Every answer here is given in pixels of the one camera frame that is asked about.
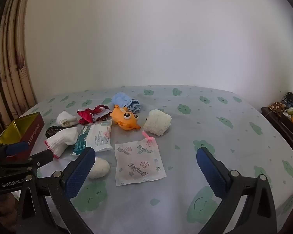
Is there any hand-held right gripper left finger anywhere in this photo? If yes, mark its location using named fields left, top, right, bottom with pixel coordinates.
left=16, top=147, right=96, bottom=234

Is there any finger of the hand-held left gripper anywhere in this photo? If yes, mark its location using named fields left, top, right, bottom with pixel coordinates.
left=27, top=149, right=54, bottom=168
left=0, top=142, right=30, bottom=158

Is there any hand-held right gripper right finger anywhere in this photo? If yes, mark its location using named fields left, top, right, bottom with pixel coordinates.
left=196, top=147, right=277, bottom=234

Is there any white sock pink trim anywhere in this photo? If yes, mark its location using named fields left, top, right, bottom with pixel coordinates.
left=44, top=127, right=79, bottom=159

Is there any red tin box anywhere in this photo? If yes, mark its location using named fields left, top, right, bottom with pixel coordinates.
left=0, top=112, right=45, bottom=160

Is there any dark round hair tie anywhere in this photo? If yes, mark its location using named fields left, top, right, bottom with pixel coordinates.
left=45, top=125, right=61, bottom=138

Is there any white tissue packet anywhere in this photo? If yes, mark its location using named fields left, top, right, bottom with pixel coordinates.
left=73, top=120, right=113, bottom=155

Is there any white sock gold print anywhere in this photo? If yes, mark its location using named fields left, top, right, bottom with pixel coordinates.
left=56, top=111, right=78, bottom=128

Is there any red frilly cloth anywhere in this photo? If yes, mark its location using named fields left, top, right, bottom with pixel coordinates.
left=76, top=104, right=113, bottom=125

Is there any white flower print sachet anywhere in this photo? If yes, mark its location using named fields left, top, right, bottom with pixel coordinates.
left=114, top=138, right=167, bottom=187

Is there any orange squeeze toy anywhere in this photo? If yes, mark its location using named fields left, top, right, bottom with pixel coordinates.
left=109, top=105, right=141, bottom=131

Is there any pink plastic clip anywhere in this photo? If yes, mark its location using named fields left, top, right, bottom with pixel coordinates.
left=142, top=130, right=155, bottom=145

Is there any white fluffy sponge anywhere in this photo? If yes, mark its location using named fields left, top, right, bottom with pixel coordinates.
left=143, top=109, right=172, bottom=136

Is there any light blue towel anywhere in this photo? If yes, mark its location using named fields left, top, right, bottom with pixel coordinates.
left=112, top=92, right=142, bottom=114

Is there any person's left hand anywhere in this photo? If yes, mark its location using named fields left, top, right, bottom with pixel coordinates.
left=0, top=193, right=18, bottom=215

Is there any cloud print tablecloth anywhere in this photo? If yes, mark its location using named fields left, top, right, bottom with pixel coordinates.
left=12, top=85, right=293, bottom=234

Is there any beige patterned curtain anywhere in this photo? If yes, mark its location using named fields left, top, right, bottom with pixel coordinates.
left=0, top=0, right=38, bottom=129

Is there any dark wooden side table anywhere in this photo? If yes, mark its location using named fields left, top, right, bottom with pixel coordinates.
left=261, top=91, right=293, bottom=156

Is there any brown patterned pouch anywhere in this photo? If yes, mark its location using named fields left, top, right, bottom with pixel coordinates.
left=269, top=103, right=287, bottom=117

